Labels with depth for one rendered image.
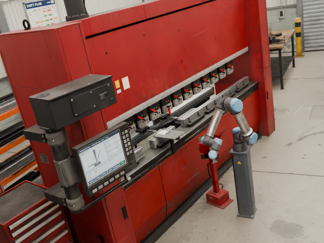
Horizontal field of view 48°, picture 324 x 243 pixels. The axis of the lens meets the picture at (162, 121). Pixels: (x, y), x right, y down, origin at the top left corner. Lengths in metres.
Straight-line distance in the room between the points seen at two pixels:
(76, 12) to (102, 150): 1.25
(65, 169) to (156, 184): 1.47
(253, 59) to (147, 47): 2.22
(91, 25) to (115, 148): 1.11
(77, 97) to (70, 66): 0.46
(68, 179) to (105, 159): 0.27
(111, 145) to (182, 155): 1.64
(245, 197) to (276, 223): 0.39
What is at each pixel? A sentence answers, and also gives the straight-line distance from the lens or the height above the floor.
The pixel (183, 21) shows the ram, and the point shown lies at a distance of 4.12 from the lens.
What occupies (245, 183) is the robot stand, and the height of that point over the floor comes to 0.42.
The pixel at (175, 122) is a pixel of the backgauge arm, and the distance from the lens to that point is 4.46.
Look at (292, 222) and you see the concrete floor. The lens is 4.03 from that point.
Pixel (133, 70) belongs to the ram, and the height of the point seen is 1.74.
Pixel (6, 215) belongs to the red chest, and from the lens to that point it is 3.21.
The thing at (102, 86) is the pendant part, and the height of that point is 1.90.
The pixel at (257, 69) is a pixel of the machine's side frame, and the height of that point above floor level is 1.06.
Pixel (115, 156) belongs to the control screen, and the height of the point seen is 1.41.
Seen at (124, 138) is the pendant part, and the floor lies 1.50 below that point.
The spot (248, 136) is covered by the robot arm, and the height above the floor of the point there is 0.98.
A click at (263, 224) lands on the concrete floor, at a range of 3.99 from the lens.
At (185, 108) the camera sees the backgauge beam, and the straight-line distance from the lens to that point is 4.63.
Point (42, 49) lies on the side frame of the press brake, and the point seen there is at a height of 2.16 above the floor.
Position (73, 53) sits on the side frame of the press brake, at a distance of 2.75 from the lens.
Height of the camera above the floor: 2.46
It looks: 21 degrees down
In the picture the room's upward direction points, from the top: 11 degrees counter-clockwise
